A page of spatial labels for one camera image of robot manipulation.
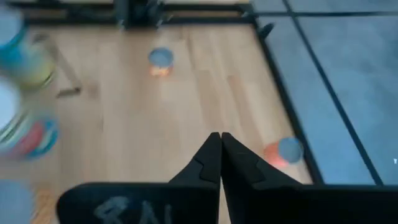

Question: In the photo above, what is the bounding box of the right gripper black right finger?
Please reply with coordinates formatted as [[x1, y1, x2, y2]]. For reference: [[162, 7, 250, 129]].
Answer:
[[221, 132, 398, 224]]

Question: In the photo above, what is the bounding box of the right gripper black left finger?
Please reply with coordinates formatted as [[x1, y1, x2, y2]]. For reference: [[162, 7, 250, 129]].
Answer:
[[55, 132, 222, 224]]

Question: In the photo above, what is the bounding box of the orange can with yellow circles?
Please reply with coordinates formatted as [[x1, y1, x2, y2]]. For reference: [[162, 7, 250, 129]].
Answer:
[[263, 137, 305, 170]]

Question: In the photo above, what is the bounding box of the tall can with blue base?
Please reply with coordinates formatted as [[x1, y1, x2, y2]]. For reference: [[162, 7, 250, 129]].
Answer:
[[0, 77, 60, 161]]

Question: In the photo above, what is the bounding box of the short yellow red-dotted can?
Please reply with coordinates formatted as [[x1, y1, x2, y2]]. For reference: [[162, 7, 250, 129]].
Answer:
[[147, 47, 175, 78]]

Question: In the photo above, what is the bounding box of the blue and yellow Carrots can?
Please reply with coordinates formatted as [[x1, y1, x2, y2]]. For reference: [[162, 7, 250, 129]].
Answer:
[[0, 0, 56, 87]]

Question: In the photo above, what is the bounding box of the black floor tape strip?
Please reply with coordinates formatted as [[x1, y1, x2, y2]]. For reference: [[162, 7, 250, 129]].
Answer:
[[280, 0, 385, 187], [251, 11, 398, 18]]

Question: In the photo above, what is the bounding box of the black table edge clamp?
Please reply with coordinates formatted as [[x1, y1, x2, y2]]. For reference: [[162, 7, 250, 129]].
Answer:
[[257, 22, 275, 40]]

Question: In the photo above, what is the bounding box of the black aluminium table frame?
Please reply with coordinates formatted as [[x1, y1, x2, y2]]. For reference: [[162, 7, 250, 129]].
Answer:
[[0, 0, 326, 185]]

